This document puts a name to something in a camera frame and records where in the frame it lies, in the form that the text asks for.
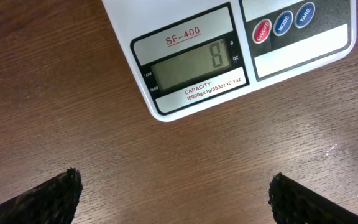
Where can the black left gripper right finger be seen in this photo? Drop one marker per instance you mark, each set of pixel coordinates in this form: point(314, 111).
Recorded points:
point(292, 203)

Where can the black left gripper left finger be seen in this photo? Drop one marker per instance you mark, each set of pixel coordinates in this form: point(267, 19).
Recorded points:
point(53, 202)

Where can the white digital kitchen scale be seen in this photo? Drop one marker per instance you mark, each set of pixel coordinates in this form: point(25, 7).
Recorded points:
point(189, 55)

